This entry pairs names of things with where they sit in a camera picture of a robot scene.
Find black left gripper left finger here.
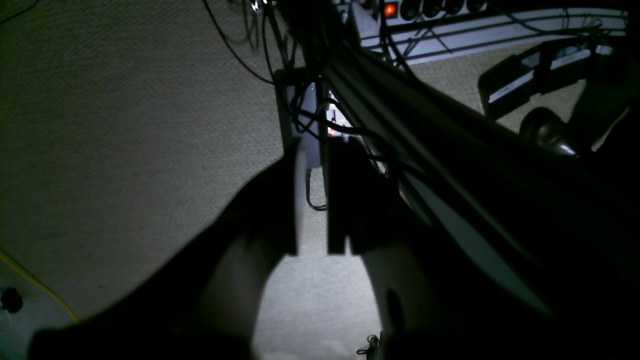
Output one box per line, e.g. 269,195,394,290
30,139,306,360

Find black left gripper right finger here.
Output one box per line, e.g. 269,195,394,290
326,137,639,360

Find white power strip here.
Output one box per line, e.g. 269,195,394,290
331,0,488,26

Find yellow cable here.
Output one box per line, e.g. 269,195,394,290
0,250,81,324

